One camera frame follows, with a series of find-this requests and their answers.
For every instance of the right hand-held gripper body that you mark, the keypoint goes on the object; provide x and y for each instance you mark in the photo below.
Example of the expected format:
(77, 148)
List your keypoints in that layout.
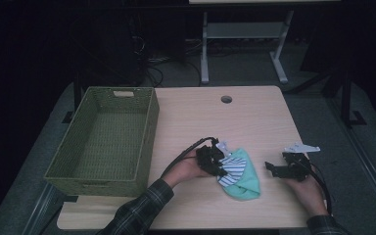
(297, 166)

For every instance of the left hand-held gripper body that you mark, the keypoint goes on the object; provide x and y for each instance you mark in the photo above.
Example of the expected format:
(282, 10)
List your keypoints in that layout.
(207, 158)

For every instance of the mint green baby garment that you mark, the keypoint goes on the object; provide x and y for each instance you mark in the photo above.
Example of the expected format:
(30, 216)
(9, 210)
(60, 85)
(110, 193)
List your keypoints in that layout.
(244, 186)

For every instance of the green woven basket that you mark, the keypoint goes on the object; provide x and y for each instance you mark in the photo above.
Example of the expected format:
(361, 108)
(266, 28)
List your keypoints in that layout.
(111, 137)

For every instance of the person's left hand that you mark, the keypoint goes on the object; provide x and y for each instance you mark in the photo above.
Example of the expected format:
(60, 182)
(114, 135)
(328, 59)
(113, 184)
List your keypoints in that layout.
(184, 171)

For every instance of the person's right hand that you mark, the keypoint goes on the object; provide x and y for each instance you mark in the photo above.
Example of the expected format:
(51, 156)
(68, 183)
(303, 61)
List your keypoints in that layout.
(310, 196)

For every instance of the aluminium floor rail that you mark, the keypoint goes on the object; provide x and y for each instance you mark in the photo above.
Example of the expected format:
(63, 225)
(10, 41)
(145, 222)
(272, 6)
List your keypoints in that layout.
(372, 169)
(40, 209)

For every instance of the black metal stand post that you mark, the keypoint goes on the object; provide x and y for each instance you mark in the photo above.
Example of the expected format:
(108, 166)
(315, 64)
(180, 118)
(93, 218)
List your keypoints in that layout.
(77, 94)
(346, 98)

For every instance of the white metal desk frame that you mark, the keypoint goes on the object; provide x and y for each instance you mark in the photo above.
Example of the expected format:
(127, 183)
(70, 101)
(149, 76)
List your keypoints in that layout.
(241, 31)

